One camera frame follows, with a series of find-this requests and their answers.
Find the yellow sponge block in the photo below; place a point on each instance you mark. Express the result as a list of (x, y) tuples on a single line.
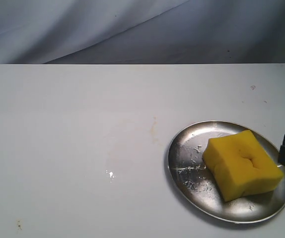
[(241, 166)]

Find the amber liquid spill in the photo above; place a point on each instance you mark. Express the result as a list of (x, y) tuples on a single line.
[(131, 145)]

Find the round stainless steel plate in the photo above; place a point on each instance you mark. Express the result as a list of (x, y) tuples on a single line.
[(195, 183)]

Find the grey-blue backdrop cloth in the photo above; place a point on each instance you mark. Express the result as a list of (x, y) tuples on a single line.
[(142, 31)]

